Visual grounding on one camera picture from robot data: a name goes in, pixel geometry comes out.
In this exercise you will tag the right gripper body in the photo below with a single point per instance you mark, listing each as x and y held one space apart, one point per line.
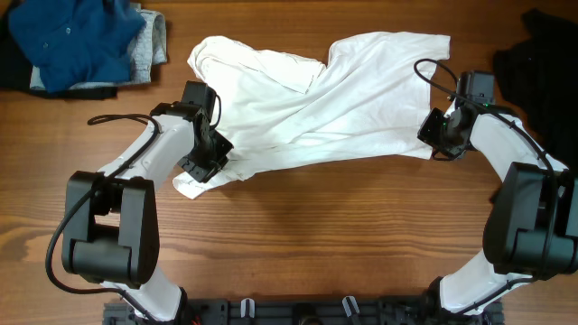
435 131

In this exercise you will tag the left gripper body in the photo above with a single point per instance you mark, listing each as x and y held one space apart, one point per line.
200 164

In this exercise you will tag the white t-shirt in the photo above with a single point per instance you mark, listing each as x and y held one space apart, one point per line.
282 111

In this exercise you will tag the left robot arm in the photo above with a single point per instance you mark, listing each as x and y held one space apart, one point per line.
109 233

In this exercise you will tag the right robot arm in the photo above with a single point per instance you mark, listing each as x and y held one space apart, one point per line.
531 231

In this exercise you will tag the black garment at right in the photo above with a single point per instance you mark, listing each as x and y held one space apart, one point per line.
539 75

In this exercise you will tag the light grey folded garment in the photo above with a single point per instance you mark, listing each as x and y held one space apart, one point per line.
148 48

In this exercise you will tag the blue button shirt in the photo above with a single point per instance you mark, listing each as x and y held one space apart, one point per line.
76 41

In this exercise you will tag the black garment under pile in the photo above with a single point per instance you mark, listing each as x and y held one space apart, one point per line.
16 70

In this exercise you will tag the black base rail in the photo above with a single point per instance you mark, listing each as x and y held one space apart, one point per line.
390 310

